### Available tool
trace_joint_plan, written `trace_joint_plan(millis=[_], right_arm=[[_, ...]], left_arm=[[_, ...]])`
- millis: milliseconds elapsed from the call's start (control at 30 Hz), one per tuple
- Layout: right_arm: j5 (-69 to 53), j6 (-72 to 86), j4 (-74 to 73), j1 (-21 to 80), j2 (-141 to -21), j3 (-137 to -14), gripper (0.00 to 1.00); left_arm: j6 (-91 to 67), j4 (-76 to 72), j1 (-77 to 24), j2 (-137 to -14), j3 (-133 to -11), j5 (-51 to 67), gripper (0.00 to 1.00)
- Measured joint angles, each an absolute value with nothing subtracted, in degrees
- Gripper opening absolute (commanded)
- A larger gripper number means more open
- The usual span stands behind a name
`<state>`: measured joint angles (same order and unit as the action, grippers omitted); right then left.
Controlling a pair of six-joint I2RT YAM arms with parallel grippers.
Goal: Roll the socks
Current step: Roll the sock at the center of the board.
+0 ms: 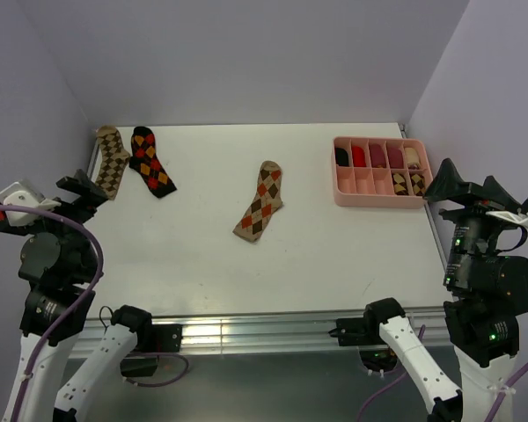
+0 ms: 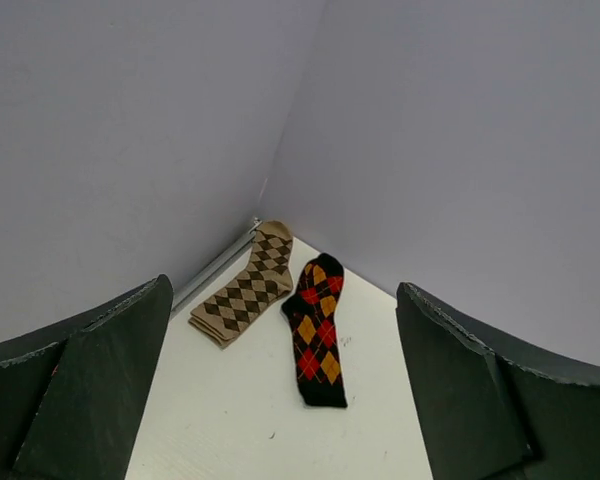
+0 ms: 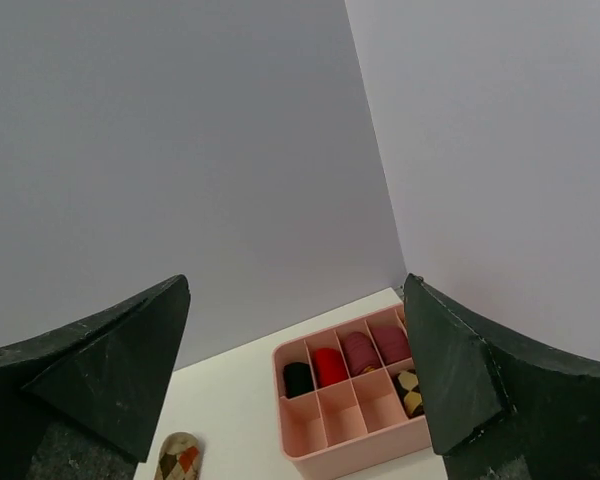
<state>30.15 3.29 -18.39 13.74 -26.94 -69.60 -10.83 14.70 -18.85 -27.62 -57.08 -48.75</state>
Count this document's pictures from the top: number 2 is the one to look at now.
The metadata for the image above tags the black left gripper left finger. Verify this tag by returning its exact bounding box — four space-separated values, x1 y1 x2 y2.
0 274 174 479

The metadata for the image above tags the beige brown argyle sock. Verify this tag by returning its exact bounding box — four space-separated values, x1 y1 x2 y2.
189 221 293 349

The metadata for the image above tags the aluminium table edge rail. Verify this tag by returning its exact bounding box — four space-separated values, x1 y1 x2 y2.
171 217 262 317

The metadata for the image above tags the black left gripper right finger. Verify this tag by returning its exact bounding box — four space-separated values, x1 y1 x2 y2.
396 282 600 479

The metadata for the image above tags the black red yellow argyle sock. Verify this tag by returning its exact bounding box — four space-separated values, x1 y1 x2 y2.
281 253 347 409

